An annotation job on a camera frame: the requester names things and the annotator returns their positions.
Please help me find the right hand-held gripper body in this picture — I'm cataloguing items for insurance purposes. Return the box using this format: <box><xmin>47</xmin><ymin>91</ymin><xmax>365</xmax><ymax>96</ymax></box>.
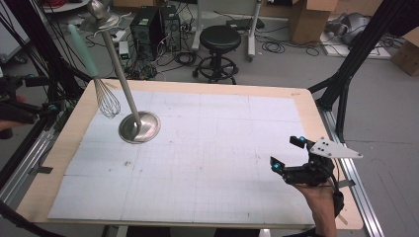
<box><xmin>282</xmin><ymin>136</ymin><xmax>364</xmax><ymax>188</ymax></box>

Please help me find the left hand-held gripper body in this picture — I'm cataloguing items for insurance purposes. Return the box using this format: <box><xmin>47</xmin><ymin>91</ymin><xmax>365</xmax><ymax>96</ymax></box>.
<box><xmin>0</xmin><ymin>75</ymin><xmax>42</xmax><ymax>125</ymax></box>

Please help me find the whisk with mint green handle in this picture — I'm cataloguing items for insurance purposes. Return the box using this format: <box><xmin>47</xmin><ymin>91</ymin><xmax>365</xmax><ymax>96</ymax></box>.
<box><xmin>67</xmin><ymin>23</ymin><xmax>122</xmax><ymax>119</ymax></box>

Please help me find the metal utensil stand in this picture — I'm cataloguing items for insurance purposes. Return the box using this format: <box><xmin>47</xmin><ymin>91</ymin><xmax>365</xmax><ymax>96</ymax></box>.
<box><xmin>79</xmin><ymin>0</ymin><xmax>162</xmax><ymax>145</ymax></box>

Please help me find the person's left hand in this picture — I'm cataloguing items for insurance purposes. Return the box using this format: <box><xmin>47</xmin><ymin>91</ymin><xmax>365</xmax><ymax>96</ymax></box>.
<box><xmin>0</xmin><ymin>94</ymin><xmax>29</xmax><ymax>140</ymax></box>

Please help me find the person's right hand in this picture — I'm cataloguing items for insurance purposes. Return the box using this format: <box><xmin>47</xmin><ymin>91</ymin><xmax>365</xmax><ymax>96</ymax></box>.
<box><xmin>293</xmin><ymin>183</ymin><xmax>337</xmax><ymax>218</ymax></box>

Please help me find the grey tape piece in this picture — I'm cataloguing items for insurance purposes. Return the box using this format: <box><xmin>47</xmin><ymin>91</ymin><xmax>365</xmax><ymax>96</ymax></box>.
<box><xmin>337</xmin><ymin>179</ymin><xmax>357</xmax><ymax>190</ymax></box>

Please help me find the black tape piece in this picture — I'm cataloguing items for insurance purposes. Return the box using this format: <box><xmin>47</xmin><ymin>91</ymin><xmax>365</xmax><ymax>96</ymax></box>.
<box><xmin>28</xmin><ymin>166</ymin><xmax>54</xmax><ymax>176</ymax></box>

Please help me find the white grid mat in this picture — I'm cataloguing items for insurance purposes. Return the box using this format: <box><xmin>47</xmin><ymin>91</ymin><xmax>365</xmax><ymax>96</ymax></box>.
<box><xmin>48</xmin><ymin>89</ymin><xmax>315</xmax><ymax>226</ymax></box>

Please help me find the round white table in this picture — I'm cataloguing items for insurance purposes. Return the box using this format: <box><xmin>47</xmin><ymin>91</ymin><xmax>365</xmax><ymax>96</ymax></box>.
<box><xmin>42</xmin><ymin>0</ymin><xmax>93</xmax><ymax>15</ymax></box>

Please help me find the small white device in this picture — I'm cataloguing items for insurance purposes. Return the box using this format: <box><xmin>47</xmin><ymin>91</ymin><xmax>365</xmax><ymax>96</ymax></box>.
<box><xmin>118</xmin><ymin>39</ymin><xmax>131</xmax><ymax>61</ymax></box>

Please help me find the white floor board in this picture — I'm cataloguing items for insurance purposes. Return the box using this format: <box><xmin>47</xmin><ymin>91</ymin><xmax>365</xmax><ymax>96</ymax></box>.
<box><xmin>319</xmin><ymin>31</ymin><xmax>393</xmax><ymax>61</ymax></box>

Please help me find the tall cardboard box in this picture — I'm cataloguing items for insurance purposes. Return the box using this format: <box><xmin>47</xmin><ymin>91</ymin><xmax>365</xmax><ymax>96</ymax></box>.
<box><xmin>288</xmin><ymin>0</ymin><xmax>339</xmax><ymax>45</ymax></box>

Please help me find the large black computer tower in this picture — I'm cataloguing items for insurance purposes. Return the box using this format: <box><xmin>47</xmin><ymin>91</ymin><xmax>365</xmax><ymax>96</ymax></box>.
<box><xmin>129</xmin><ymin>5</ymin><xmax>165</xmax><ymax>62</ymax></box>

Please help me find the low cardboard box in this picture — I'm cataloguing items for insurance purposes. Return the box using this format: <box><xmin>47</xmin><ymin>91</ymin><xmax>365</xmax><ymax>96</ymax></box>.
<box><xmin>389</xmin><ymin>27</ymin><xmax>419</xmax><ymax>78</ymax></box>

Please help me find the grey bag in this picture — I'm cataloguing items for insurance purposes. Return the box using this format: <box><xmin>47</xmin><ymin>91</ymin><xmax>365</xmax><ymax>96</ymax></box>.
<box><xmin>324</xmin><ymin>12</ymin><xmax>373</xmax><ymax>45</ymax></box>

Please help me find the black round stool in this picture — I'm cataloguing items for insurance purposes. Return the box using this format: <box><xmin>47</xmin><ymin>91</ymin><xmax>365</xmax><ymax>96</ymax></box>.
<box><xmin>192</xmin><ymin>25</ymin><xmax>242</xmax><ymax>86</ymax></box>

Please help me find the flat black device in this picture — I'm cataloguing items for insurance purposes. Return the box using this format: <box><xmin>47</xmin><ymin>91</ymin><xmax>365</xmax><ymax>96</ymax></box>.
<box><xmin>225</xmin><ymin>17</ymin><xmax>266</xmax><ymax>32</ymax></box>

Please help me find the small black computer tower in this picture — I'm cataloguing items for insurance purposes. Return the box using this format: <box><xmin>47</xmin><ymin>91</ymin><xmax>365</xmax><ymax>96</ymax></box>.
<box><xmin>160</xmin><ymin>4</ymin><xmax>183</xmax><ymax>53</ymax></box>

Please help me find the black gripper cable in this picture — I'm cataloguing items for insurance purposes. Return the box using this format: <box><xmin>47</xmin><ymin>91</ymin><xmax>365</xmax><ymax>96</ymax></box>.
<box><xmin>324</xmin><ymin>157</ymin><xmax>342</xmax><ymax>197</ymax></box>

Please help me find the aluminium rail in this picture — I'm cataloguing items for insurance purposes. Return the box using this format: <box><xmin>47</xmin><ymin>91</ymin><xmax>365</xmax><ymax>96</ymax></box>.
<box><xmin>318</xmin><ymin>108</ymin><xmax>385</xmax><ymax>237</ymax></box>
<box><xmin>0</xmin><ymin>126</ymin><xmax>58</xmax><ymax>206</ymax></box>

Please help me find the black frame stand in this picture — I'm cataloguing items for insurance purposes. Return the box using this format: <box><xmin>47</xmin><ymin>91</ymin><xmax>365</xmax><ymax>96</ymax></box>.
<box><xmin>307</xmin><ymin>0</ymin><xmax>419</xmax><ymax>144</ymax></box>
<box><xmin>0</xmin><ymin>0</ymin><xmax>95</xmax><ymax>191</ymax></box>

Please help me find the black wrist strap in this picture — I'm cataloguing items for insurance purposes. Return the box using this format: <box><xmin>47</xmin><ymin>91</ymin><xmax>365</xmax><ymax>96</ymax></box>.
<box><xmin>331</xmin><ymin>191</ymin><xmax>345</xmax><ymax>219</ymax></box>

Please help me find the coiled black floor cable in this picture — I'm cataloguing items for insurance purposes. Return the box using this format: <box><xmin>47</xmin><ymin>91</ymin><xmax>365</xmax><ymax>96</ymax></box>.
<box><xmin>256</xmin><ymin>33</ymin><xmax>321</xmax><ymax>58</ymax></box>

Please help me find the black cable sleeve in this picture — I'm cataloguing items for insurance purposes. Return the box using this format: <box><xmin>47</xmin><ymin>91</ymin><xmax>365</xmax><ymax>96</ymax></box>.
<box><xmin>0</xmin><ymin>199</ymin><xmax>58</xmax><ymax>237</ymax></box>

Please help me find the white stand frame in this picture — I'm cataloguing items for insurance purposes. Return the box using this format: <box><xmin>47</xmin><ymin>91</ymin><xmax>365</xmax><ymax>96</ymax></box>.
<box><xmin>191</xmin><ymin>0</ymin><xmax>265</xmax><ymax>63</ymax></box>

